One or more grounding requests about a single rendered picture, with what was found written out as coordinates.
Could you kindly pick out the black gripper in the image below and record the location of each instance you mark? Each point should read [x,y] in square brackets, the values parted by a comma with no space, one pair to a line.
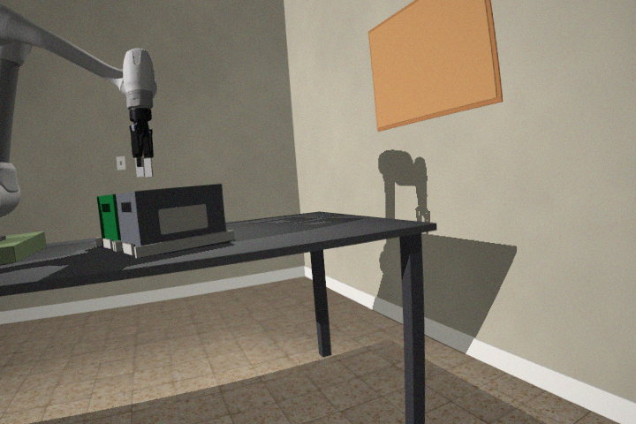
[144,146]

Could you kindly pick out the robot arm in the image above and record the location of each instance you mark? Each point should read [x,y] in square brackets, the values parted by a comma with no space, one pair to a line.
[138,73]

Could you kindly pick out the green crate with dividers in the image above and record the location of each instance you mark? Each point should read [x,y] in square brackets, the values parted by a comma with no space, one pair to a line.
[109,219]

